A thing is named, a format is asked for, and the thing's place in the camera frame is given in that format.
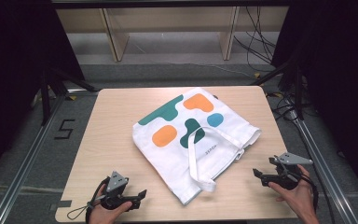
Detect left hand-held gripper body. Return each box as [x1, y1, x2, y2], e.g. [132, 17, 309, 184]
[100, 171, 140, 211]

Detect black wrist strap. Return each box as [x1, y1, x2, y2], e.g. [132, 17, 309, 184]
[85, 176, 110, 224]
[300, 173, 320, 213]

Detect grey tape strip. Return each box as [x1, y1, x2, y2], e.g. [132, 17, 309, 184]
[55, 200, 73, 209]

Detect dark curtain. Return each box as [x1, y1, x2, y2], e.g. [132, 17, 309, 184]
[269, 0, 358, 197]
[0, 0, 87, 185]

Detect person's left hand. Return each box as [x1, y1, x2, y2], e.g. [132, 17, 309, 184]
[88, 201, 134, 224]

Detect thin grey cable loop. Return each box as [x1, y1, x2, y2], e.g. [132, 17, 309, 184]
[66, 203, 103, 221]

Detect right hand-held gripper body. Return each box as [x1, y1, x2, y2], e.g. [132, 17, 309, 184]
[260, 151, 314, 191]

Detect person's right hand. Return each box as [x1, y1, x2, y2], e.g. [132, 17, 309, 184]
[267, 163, 320, 218]

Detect aluminium frame rail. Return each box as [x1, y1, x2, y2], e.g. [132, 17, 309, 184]
[0, 89, 71, 224]
[287, 116, 358, 224]

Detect white tote bag coloured shapes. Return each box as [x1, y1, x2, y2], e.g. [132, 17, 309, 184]
[131, 87, 262, 206]

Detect black metal stand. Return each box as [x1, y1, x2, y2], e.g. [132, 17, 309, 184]
[249, 57, 306, 121]
[39, 65, 100, 126]

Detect bundle of black cables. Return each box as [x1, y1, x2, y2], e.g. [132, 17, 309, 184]
[232, 6, 278, 73]

